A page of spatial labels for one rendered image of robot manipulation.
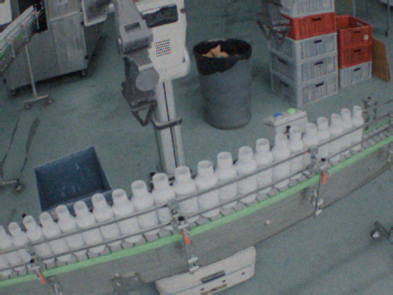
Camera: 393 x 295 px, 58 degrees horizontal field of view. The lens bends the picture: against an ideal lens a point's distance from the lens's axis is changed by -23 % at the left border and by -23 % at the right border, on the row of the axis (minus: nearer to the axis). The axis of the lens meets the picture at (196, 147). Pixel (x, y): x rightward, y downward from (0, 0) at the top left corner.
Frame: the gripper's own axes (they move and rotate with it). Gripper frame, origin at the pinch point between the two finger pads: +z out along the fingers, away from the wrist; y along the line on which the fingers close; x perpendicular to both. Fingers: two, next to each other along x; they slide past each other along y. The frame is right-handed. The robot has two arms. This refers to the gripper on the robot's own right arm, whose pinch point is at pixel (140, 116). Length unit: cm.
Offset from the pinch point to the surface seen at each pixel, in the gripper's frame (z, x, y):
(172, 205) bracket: 14.3, -0.2, 19.4
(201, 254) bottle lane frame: 37.3, 5.6, 22.7
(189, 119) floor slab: 157, 82, -171
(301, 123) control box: 19, 52, 2
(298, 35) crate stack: 81, 173, -150
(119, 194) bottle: 12.2, -11.8, 12.2
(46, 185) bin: 51, -38, -41
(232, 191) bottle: 20.3, 17.9, 17.1
